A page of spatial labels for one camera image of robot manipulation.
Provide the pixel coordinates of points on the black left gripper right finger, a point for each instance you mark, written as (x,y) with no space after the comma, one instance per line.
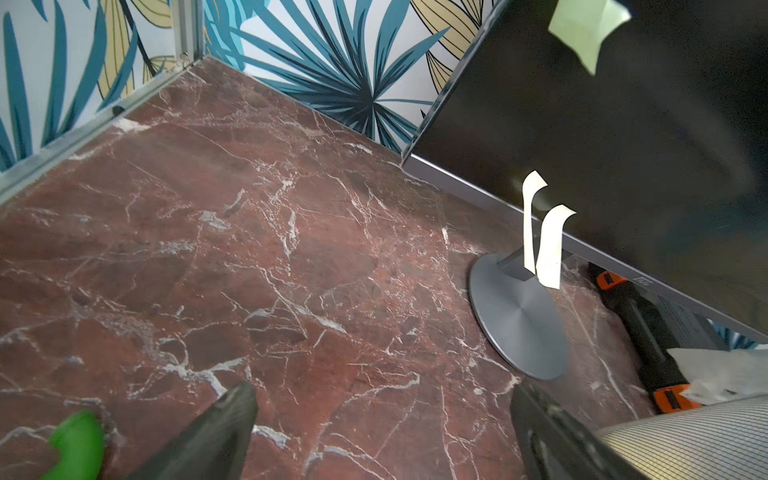
(554,445)

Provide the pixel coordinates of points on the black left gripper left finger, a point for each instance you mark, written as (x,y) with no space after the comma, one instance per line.
(213,446)

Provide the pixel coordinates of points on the clear plastic bin liner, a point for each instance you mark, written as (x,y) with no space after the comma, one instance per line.
(716,376)

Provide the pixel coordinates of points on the grey round monitor stand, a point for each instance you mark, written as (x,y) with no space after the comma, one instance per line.
(518,316)

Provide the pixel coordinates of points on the grey mesh waste bin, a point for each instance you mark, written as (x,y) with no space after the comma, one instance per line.
(722,441)

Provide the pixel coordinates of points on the black case with orange latches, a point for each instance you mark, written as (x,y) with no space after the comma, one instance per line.
(655,327)

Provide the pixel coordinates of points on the green plastic object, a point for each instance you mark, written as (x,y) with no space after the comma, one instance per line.
(79,441)

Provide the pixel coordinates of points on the black flat computer monitor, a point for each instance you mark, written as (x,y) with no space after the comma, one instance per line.
(660,153)

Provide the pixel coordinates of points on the edge sticky note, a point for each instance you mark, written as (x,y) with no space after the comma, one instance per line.
(583,25)
(548,261)
(532,183)

